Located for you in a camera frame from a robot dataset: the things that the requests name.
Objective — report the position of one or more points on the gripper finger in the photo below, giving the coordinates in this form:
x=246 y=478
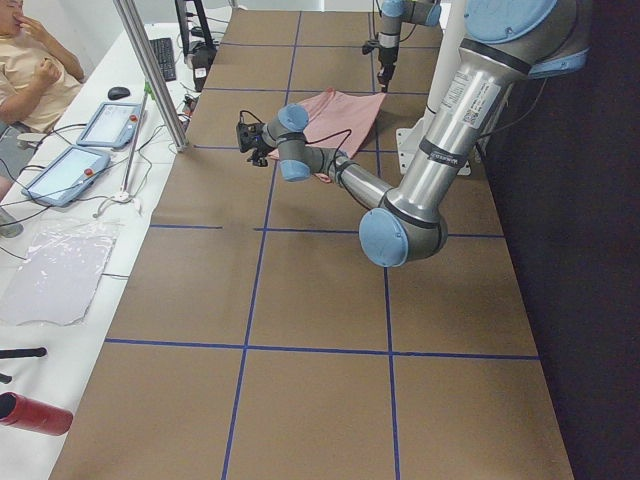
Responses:
x=258 y=160
x=384 y=79

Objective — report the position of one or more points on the red bottle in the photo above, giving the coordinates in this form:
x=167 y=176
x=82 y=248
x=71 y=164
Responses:
x=24 y=413

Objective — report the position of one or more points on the black box with label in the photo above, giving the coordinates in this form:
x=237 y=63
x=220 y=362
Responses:
x=200 y=59

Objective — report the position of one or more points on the seated person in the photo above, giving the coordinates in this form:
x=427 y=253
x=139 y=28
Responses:
x=40 y=77

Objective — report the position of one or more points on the blue teach pendant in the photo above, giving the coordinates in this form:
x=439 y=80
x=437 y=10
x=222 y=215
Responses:
x=66 y=177
x=113 y=125

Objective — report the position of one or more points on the near blue teach pendant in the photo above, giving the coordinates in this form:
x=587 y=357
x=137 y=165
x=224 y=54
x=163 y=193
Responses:
x=66 y=177

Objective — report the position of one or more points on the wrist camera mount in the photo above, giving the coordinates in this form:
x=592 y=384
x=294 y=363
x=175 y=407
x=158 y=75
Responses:
x=248 y=131
x=369 y=46

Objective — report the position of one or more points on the clear plastic bag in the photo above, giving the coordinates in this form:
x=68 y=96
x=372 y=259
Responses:
x=57 y=281

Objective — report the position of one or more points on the black tripod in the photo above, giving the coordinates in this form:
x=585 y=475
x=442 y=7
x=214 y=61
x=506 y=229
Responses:
x=17 y=354

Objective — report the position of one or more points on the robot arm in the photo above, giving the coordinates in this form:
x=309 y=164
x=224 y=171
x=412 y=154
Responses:
x=394 y=14
x=487 y=47

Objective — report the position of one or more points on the pink Snoopy t-shirt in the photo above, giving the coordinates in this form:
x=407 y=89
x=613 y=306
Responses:
x=308 y=134

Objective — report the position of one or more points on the far blue teach pendant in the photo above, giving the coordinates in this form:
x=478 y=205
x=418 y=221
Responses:
x=113 y=125

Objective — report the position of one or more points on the black keyboard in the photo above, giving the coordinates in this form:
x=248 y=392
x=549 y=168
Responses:
x=163 y=52

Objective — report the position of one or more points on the black computer mouse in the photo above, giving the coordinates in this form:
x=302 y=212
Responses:
x=118 y=92

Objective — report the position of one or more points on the metal reacher grabber tool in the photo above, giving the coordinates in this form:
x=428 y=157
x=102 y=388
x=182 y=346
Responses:
x=124 y=195

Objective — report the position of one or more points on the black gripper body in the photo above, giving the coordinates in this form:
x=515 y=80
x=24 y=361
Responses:
x=386 y=55
x=258 y=150

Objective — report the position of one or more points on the aluminium frame post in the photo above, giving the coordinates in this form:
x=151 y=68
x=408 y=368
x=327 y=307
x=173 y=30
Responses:
x=137 y=34

